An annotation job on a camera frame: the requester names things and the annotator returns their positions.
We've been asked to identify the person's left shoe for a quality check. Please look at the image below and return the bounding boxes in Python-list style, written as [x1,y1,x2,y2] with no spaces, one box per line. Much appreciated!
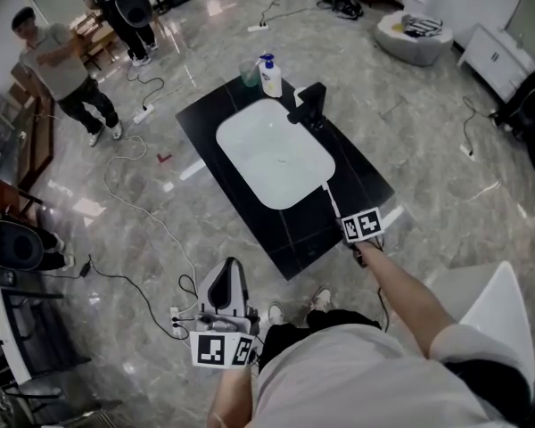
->
[267,301,287,327]

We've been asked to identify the pile of black cables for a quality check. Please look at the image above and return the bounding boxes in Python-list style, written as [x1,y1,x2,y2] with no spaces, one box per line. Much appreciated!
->
[316,0,365,21]

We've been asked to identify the white cable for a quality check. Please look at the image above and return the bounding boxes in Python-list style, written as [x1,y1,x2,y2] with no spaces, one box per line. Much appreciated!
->
[103,122,201,281]

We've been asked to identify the black faucet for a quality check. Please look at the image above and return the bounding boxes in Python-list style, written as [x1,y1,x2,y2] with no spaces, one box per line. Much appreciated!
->
[286,82,328,129]

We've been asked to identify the person's white shirt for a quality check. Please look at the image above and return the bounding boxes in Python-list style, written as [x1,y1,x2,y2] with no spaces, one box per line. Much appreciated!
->
[249,323,535,428]

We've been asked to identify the black cable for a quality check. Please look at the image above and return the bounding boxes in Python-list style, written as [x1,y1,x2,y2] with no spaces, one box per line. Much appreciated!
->
[260,0,323,24]
[125,62,167,109]
[462,95,497,151]
[85,254,198,342]

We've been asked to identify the black vanity cabinet counter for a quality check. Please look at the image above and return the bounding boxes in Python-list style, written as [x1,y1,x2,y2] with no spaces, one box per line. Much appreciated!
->
[175,76,396,282]

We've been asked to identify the person's right forearm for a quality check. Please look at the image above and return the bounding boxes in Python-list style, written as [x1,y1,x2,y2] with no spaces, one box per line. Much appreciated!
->
[360,242,456,359]

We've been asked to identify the person's right shoe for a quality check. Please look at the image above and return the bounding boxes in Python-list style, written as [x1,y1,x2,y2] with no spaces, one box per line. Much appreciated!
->
[309,285,333,314]

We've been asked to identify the person's left forearm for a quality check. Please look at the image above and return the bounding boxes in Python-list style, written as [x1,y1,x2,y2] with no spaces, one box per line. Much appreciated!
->
[207,366,256,428]

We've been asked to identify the grey beanbag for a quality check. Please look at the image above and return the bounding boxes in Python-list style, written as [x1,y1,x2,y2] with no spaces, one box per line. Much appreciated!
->
[374,10,455,68]

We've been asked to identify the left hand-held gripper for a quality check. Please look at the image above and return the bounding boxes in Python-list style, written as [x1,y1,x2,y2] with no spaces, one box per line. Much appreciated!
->
[189,257,260,369]

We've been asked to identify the wooden table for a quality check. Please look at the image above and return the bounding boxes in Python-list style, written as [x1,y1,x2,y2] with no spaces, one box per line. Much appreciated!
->
[70,10,118,71]

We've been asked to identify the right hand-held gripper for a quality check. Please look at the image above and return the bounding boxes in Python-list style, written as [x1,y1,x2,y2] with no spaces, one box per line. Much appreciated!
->
[341,207,386,268]

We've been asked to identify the green glass cup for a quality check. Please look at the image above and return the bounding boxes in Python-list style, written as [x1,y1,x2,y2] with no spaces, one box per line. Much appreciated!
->
[238,59,262,88]

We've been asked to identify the person's shoe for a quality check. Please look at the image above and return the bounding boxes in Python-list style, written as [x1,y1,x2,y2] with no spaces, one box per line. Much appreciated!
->
[309,285,333,314]
[267,301,287,327]

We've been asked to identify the wooden shelf unit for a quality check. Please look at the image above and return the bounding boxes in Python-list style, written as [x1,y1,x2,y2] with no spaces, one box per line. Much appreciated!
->
[7,62,57,192]

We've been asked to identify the white sink basin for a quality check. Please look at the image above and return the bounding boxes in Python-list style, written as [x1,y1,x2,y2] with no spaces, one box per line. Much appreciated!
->
[215,98,337,210]

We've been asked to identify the person's black trousers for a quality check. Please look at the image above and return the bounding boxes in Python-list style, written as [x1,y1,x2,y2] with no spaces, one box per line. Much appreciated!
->
[257,309,383,375]

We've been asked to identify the white cabinet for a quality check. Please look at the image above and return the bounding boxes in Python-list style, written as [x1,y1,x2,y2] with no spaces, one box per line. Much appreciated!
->
[457,23,535,103]

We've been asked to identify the striped pillow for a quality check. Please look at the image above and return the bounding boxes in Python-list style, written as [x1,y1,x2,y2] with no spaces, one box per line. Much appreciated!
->
[400,13,444,39]

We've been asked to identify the white desk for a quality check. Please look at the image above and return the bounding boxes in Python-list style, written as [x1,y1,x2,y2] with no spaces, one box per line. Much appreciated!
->
[0,285,33,386]

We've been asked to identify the white soap pump bottle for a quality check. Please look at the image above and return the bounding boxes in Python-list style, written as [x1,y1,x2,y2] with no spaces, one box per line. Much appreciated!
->
[257,53,284,99]

